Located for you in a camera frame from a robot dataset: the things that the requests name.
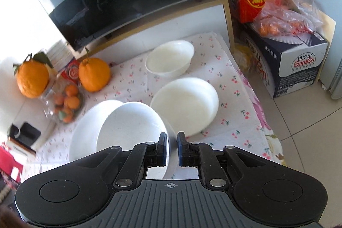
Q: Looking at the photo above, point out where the pile of small oranges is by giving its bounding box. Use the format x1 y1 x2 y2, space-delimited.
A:
53 85 81 123

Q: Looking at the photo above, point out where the white wood-edged stand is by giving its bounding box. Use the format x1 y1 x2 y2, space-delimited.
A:
72 0 236 63

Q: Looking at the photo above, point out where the plastic bag of oranges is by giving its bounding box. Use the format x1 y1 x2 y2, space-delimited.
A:
252 0 324 39

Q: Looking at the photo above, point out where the white plate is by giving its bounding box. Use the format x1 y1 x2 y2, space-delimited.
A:
69 100 125 163

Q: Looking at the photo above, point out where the dark cardboard box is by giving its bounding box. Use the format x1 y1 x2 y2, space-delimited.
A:
239 22 329 99

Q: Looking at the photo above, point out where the yellow plastic bag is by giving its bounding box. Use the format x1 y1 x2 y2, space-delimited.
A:
234 44 255 77

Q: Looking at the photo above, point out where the stack of white paper cups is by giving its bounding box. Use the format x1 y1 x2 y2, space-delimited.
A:
47 40 75 67

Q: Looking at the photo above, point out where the white appliance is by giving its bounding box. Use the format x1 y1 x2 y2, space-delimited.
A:
322 52 342 100

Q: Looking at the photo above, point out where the white air fryer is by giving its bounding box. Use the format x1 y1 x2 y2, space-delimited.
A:
0 100 43 157

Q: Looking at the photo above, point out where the red object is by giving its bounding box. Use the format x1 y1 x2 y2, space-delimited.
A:
0 146 22 183

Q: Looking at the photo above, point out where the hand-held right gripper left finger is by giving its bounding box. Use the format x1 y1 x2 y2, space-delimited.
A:
88 132 169 188

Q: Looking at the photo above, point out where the cherry print tablecloth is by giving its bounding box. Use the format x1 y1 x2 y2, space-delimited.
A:
35 32 270 180

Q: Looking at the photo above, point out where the pink floral cloth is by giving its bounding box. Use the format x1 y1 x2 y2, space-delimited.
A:
250 94 286 166

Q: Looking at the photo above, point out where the large orange with leaves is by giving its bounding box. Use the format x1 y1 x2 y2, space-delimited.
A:
13 53 51 99

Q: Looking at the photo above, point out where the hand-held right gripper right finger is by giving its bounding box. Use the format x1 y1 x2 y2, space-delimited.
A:
178 131 257 188

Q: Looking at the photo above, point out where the white bowl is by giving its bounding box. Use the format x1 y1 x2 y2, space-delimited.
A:
145 40 195 77
96 101 171 180
150 78 220 136

